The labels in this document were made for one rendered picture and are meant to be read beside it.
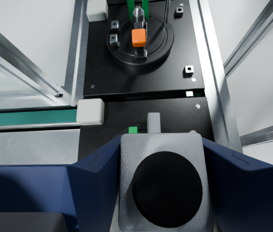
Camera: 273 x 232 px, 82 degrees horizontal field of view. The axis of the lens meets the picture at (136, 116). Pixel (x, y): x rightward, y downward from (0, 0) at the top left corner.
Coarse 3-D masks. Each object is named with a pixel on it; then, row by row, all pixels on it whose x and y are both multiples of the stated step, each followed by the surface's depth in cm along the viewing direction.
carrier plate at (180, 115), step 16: (112, 112) 30; (128, 112) 30; (144, 112) 29; (160, 112) 29; (176, 112) 29; (192, 112) 29; (208, 112) 28; (80, 128) 29; (96, 128) 29; (112, 128) 29; (176, 128) 28; (192, 128) 28; (208, 128) 28; (80, 144) 28; (96, 144) 28; (112, 224) 24
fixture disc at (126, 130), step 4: (132, 124) 27; (136, 124) 27; (140, 124) 27; (144, 124) 27; (124, 128) 27; (128, 128) 26; (140, 128) 26; (144, 128) 26; (160, 128) 26; (164, 128) 26; (120, 132) 26; (124, 132) 26; (128, 132) 26; (140, 132) 26; (144, 132) 26; (164, 132) 26; (168, 132) 26; (172, 132) 26; (116, 136) 26
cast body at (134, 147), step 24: (120, 144) 8; (144, 144) 8; (168, 144) 8; (192, 144) 8; (120, 168) 8; (144, 168) 7; (168, 168) 7; (192, 168) 7; (120, 192) 8; (144, 192) 7; (168, 192) 6; (192, 192) 6; (120, 216) 7; (144, 216) 6; (168, 216) 6; (192, 216) 6
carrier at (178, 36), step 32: (96, 0) 36; (128, 0) 29; (96, 32) 36; (128, 32) 33; (160, 32) 32; (192, 32) 34; (96, 64) 33; (128, 64) 31; (160, 64) 32; (192, 64) 32; (96, 96) 32; (128, 96) 32
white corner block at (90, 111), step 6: (78, 102) 29; (84, 102) 29; (90, 102) 29; (96, 102) 28; (102, 102) 29; (78, 108) 28; (84, 108) 28; (90, 108) 28; (96, 108) 28; (102, 108) 29; (78, 114) 28; (84, 114) 28; (90, 114) 28; (96, 114) 28; (102, 114) 29; (78, 120) 28; (84, 120) 28; (90, 120) 28; (96, 120) 27; (102, 120) 29
